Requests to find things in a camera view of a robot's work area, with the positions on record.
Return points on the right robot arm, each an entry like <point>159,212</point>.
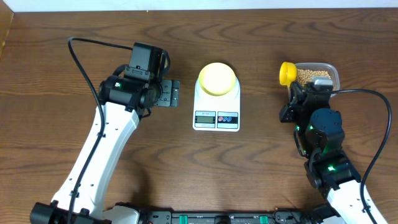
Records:
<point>319,138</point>

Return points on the yellow measuring scoop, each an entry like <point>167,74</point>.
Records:
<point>287,73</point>

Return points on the soybeans pile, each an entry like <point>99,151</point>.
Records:
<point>305,76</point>

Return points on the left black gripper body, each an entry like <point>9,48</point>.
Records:
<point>170,93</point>

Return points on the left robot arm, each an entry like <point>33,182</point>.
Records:
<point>123,99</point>

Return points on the pale yellow bowl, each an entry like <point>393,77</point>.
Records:
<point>217,79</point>

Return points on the clear plastic container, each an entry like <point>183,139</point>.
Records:
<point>318,66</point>

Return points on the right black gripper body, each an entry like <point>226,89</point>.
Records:
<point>291,113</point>

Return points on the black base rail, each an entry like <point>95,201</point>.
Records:
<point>279,216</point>

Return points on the white digital kitchen scale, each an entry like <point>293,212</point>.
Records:
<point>217,113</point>

